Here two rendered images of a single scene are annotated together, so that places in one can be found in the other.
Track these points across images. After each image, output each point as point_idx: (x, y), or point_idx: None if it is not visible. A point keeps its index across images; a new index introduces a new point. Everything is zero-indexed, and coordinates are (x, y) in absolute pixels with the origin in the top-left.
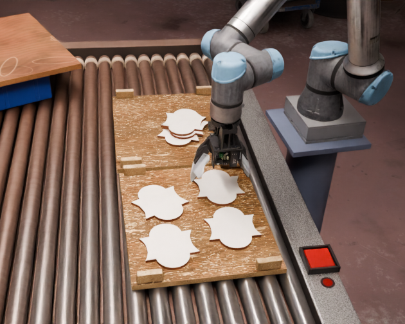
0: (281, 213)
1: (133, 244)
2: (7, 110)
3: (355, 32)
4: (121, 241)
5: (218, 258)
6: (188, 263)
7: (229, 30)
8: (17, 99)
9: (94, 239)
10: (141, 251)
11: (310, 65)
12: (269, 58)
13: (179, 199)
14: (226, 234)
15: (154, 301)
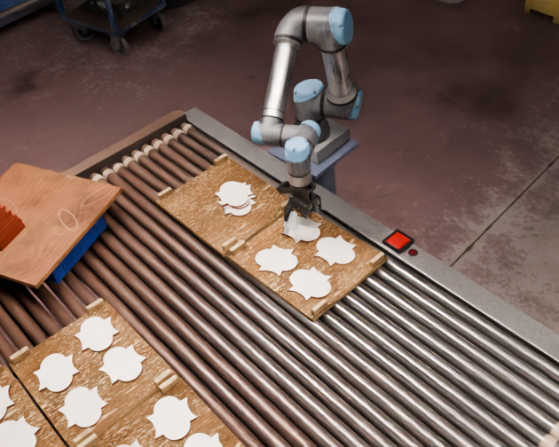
0: (351, 224)
1: (287, 295)
2: (83, 255)
3: (336, 77)
4: None
5: (344, 274)
6: (331, 286)
7: (270, 120)
8: (88, 242)
9: (256, 308)
10: (296, 296)
11: (298, 106)
12: (312, 129)
13: (287, 251)
14: (337, 257)
15: (331, 320)
